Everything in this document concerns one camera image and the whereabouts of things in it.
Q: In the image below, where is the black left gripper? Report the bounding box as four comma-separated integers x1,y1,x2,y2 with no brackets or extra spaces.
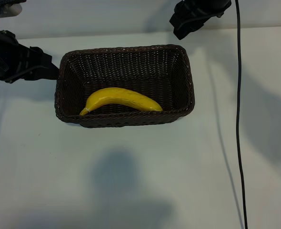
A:
4,45,60,83

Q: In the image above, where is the black cable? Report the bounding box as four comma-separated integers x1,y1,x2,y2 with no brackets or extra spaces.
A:
235,0,249,229

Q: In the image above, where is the yellow banana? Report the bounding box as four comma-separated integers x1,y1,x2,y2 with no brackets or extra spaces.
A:
80,87,164,116

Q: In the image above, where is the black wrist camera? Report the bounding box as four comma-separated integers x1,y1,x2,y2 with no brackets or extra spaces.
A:
28,46,53,70
169,8,191,31

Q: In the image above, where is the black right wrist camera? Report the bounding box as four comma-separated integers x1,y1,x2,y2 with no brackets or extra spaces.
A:
169,8,191,31

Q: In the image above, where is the dark brown wicker basket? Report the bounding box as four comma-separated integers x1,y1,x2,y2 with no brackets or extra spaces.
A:
53,44,196,129

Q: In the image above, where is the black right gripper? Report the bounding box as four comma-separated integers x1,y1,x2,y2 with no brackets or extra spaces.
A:
175,4,230,41

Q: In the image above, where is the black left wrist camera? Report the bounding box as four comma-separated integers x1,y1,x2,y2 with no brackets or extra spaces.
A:
28,46,53,70

